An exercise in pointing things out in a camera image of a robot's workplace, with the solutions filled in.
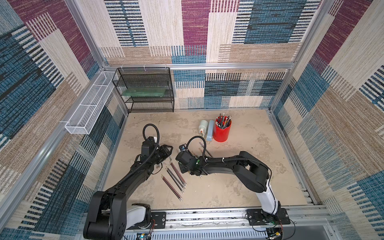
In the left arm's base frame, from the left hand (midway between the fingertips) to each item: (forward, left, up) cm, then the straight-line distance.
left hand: (172, 148), depth 88 cm
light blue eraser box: (+16, -24, -5) cm, 29 cm away
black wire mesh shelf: (+44, +12, +19) cm, 49 cm away
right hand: (-4, -8, -11) cm, 15 cm away
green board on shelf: (+31, +18, +17) cm, 39 cm away
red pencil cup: (+11, -30, -2) cm, 32 cm away
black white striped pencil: (-15, -2, -10) cm, 18 cm away
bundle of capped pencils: (+4, -18, -11) cm, 21 cm away
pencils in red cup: (+16, -31, +4) cm, 35 cm away
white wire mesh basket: (+19, +54, +8) cm, 57 cm away
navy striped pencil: (-14, -2, -11) cm, 18 cm away
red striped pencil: (-17, +2, -11) cm, 20 cm away
